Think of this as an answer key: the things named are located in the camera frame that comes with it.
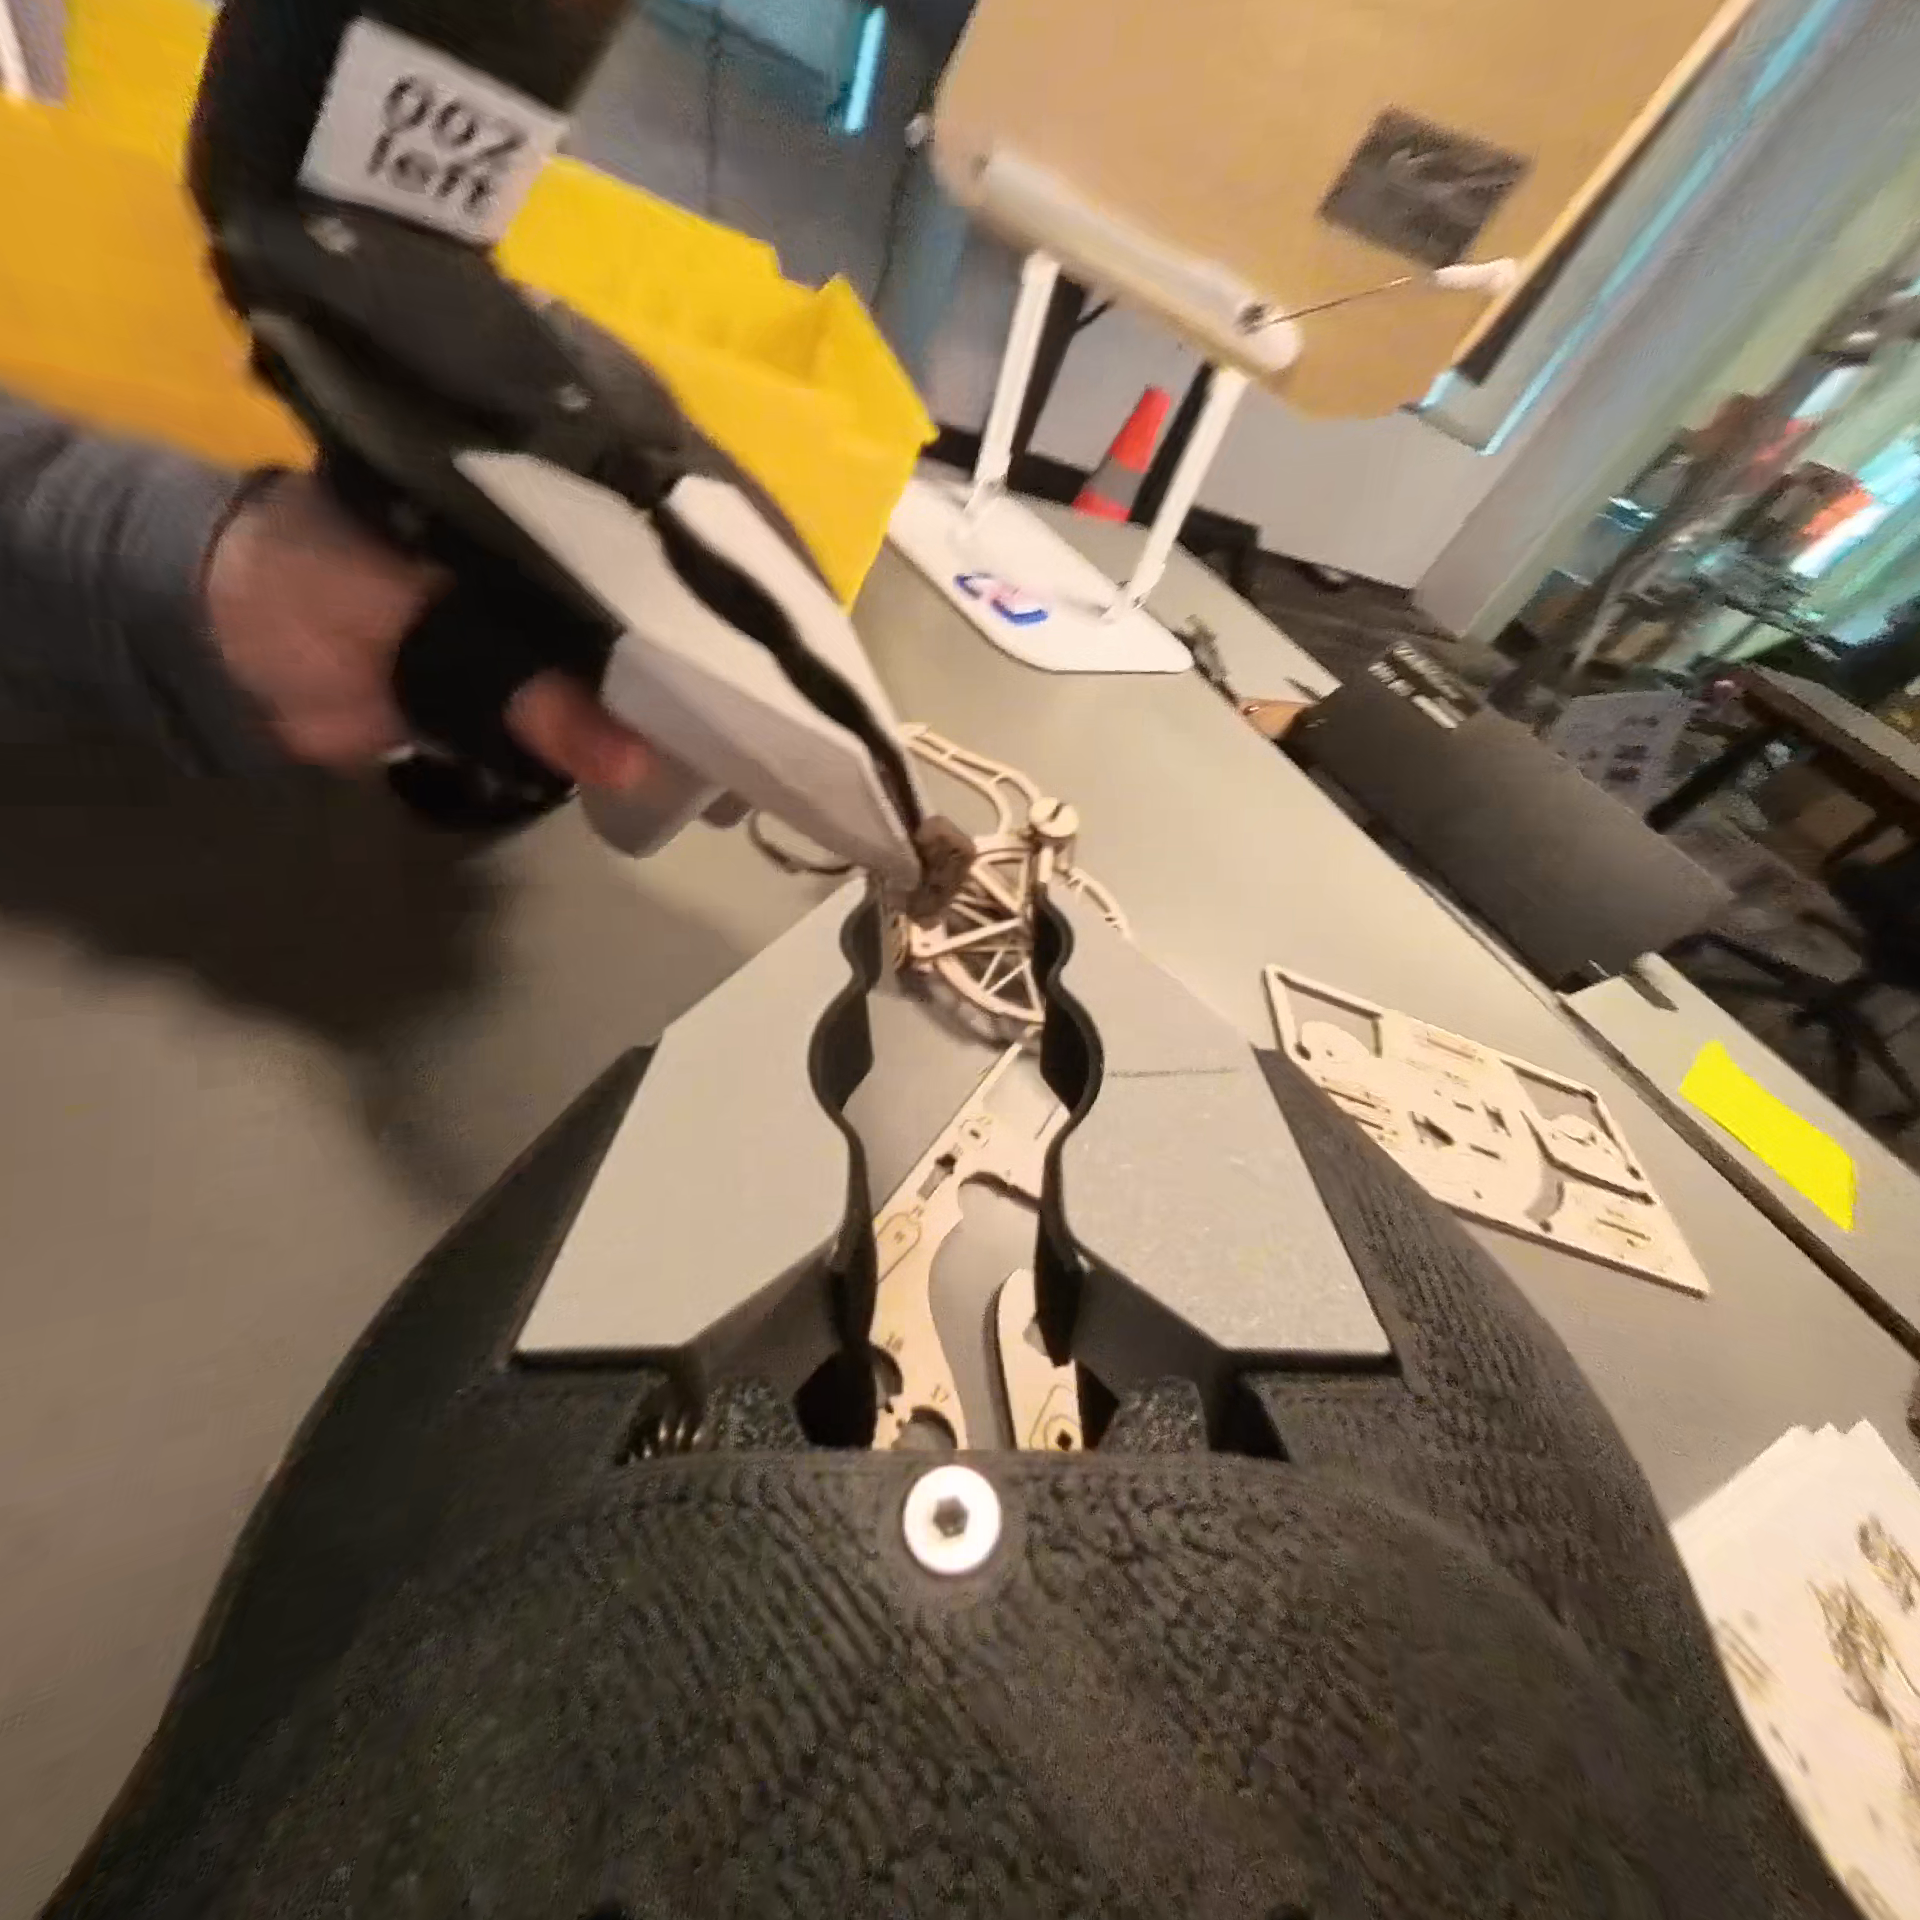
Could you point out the person's left forearm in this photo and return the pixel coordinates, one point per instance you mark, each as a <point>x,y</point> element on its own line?
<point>105,586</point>

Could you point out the wooden part sheet with curved cutouts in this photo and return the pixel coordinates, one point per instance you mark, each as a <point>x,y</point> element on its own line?
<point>939,1274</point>

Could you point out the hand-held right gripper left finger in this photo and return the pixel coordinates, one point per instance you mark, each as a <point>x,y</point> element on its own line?
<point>704,1186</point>

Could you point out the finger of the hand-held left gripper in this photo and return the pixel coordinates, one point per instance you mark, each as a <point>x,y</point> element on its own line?
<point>764,586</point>
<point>704,704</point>

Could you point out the yellow sticky note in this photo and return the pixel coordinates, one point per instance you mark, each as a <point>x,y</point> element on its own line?
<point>1769,1133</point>

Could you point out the black folder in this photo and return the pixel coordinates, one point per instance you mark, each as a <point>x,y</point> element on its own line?
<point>1500,817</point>

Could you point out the white panel stand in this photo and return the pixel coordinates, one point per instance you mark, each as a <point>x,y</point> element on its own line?
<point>1035,586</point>

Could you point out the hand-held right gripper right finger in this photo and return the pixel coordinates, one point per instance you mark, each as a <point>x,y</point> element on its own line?
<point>1199,1186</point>

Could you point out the tan board panel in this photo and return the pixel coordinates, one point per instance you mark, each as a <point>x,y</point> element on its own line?
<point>1199,134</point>

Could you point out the printed instruction papers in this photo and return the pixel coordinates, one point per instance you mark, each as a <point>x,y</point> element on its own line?
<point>1822,1634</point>

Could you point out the rectangular wooden part sheet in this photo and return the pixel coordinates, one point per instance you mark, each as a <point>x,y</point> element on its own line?
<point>1478,1133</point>

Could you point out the person's left hand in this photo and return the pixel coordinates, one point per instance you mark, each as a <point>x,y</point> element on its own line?
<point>299,614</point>

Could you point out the wooden bicycle model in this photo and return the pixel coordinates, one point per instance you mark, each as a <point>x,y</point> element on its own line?
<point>982,916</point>

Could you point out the yellow plastic bin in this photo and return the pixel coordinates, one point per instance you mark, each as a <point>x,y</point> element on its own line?
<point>704,322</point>

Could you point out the orange traffic cone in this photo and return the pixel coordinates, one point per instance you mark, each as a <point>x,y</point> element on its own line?
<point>1124,459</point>

